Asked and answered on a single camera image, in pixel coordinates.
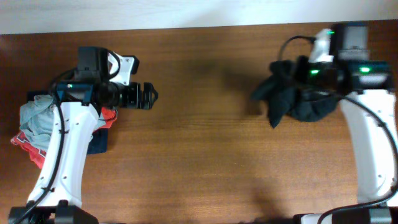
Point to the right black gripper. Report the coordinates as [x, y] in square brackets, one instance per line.
[303, 61]

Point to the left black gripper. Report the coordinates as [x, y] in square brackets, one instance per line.
[142, 95]

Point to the black Nike t-shirt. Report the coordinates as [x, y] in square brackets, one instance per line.
[286, 100]

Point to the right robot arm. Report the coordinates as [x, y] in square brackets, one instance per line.
[340, 62]

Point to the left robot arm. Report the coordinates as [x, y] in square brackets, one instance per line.
[100, 80]

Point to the navy blue folded garment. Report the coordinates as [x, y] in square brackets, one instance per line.
[99, 142]

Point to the grey crumpled t-shirt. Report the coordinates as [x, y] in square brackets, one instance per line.
[66, 128]

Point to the red printed t-shirt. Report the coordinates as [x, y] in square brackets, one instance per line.
[34, 152]

